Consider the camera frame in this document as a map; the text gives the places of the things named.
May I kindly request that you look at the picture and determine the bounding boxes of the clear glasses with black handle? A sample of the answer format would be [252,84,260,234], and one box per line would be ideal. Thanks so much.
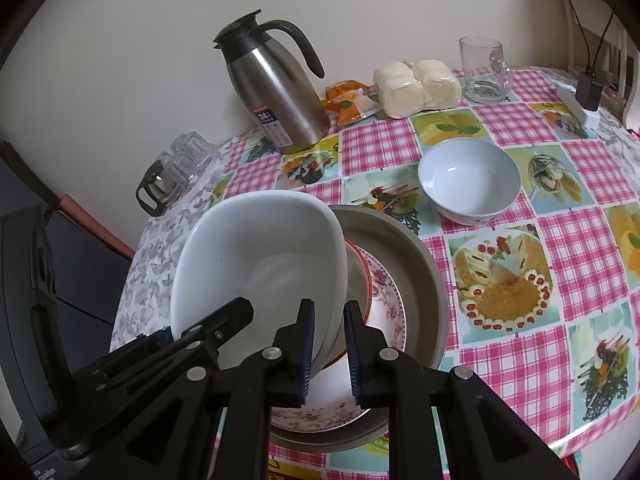
[135,152,188,218]

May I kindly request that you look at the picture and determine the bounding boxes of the stainless steel thermos jug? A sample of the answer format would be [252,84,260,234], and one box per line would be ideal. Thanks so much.
[212,8,331,156]

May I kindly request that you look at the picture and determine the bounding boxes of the pink plaid tablecloth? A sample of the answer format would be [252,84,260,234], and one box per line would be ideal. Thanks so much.
[207,65,640,473]

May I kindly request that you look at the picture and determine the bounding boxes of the black cable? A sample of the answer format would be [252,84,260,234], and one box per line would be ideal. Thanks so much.
[555,0,596,73]
[591,7,617,73]

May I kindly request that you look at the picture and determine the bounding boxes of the grey floral tablecloth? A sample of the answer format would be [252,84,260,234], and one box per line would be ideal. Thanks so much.
[110,105,640,351]

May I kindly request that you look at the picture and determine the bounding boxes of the strawberry print bowl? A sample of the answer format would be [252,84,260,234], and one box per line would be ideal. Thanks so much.
[320,240,373,366]

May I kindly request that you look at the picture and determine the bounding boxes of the light blue bowl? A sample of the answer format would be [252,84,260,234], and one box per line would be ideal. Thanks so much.
[417,137,522,226]

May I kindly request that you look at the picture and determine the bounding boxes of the bag of steamed buns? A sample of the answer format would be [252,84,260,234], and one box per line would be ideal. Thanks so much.
[372,59,463,120]

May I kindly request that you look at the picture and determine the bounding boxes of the white power strip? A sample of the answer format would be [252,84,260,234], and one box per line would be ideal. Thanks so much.
[554,84,598,128]

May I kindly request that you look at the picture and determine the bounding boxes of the square white plate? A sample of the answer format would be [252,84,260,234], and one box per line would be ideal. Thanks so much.
[170,191,348,371]

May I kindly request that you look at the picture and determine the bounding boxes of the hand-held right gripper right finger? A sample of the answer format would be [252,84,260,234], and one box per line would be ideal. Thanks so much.
[342,300,581,480]

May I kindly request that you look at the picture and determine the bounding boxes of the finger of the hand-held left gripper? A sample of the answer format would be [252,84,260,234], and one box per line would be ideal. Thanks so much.
[170,296,255,361]

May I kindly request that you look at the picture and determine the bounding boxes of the brown wooden strip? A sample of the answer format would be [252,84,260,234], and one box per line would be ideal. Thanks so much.
[55,192,137,261]

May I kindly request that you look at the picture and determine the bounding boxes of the clear glass mug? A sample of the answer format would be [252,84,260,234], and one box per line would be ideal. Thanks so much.
[458,36,513,105]

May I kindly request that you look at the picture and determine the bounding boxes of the round floral rim plate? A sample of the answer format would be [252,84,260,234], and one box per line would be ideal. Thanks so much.
[270,245,407,433]

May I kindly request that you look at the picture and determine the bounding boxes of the small clear glass cup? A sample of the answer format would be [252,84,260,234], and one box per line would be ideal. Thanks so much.
[170,131,217,161]
[172,152,212,182]

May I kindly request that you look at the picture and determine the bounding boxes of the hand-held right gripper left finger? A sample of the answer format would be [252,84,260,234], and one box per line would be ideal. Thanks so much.
[107,299,317,480]

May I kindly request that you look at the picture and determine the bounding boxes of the black charger adapter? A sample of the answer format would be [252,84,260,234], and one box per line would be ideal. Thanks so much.
[575,72,603,112]

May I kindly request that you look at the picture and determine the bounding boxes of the orange snack packet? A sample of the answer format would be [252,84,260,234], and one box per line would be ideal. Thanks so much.
[322,80,383,126]

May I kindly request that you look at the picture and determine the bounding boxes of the stainless steel basin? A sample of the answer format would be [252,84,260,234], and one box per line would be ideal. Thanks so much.
[267,204,451,453]

